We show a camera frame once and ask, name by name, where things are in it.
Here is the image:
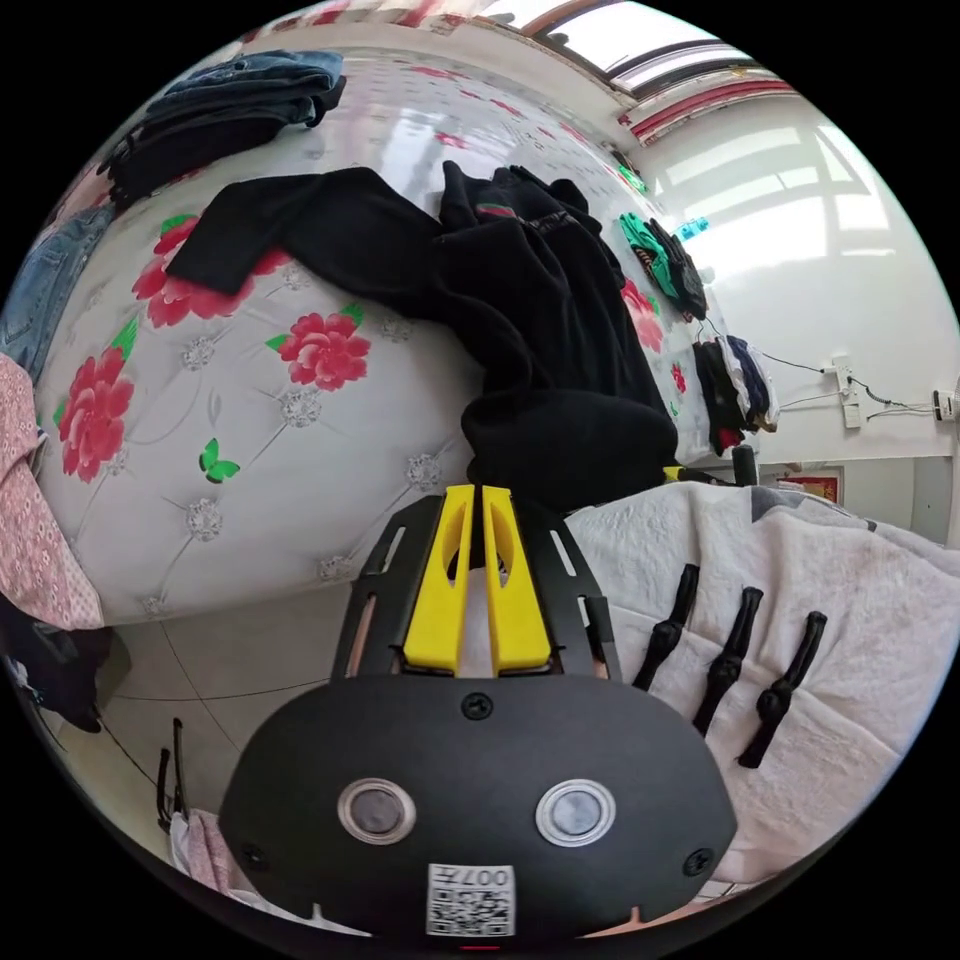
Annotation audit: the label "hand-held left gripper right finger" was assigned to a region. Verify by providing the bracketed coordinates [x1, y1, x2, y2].
[482, 485, 553, 672]

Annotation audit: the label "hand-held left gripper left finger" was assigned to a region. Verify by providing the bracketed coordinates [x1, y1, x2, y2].
[403, 485, 476, 673]

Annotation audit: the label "black hoodie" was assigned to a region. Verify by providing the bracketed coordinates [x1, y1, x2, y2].
[164, 159, 681, 513]

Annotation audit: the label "hanging dark clothes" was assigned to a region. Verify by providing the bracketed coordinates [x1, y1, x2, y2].
[690, 333, 779, 458]

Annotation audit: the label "person's body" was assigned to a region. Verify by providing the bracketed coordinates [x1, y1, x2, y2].
[562, 483, 960, 895]

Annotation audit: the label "green and black clothes heap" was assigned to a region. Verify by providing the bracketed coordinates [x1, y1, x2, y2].
[617, 211, 711, 322]

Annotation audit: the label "bed with floral sheet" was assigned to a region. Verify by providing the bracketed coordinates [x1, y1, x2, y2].
[33, 44, 723, 625]

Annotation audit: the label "pink dotted cloth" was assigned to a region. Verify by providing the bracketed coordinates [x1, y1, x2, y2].
[0, 352, 104, 633]

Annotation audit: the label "window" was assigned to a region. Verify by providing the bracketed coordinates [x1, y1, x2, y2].
[517, 0, 798, 103]

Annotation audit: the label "blue jeans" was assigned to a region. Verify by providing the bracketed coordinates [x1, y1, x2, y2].
[0, 204, 118, 385]

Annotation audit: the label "pile of clothes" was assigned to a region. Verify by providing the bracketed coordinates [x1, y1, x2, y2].
[107, 48, 349, 208]

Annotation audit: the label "white wall socket with cables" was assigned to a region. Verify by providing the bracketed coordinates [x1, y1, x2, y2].
[819, 358, 865, 430]

